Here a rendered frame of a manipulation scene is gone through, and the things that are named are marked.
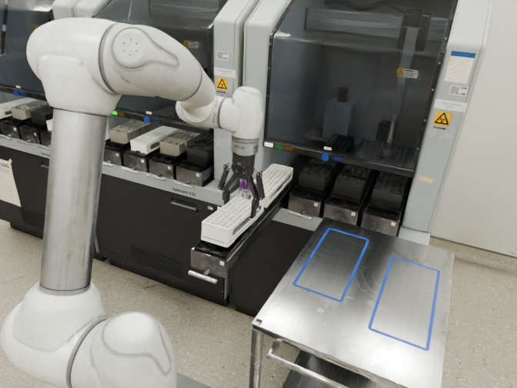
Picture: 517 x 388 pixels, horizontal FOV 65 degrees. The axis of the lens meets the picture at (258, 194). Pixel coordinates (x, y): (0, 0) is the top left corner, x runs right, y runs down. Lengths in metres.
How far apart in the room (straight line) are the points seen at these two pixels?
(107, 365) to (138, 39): 0.58
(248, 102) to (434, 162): 0.72
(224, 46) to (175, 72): 0.95
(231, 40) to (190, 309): 1.38
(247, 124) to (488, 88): 1.70
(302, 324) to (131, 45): 0.75
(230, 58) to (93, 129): 0.94
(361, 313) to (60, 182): 0.79
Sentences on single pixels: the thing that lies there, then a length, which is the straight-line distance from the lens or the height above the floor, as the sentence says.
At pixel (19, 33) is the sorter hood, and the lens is 2.46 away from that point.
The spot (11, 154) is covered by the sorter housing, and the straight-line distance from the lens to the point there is 2.72.
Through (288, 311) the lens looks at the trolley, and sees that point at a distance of 1.10.
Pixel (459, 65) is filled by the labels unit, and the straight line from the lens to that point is 1.51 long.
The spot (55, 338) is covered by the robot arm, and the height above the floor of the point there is 0.93.
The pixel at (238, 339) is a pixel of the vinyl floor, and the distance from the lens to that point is 2.13.
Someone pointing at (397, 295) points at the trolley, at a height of 0.82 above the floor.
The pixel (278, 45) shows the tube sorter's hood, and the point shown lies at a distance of 1.60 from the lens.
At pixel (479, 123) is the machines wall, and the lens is 2.70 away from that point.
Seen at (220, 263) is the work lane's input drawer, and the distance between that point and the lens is 1.29.
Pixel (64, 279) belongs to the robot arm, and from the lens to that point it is 0.93.
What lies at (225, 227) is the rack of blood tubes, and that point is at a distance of 1.28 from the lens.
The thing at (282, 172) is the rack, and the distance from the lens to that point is 1.71.
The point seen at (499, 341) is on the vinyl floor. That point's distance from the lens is 2.53.
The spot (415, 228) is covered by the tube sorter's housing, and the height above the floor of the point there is 0.75.
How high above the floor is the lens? 1.58
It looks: 28 degrees down
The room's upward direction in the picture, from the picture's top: 3 degrees clockwise
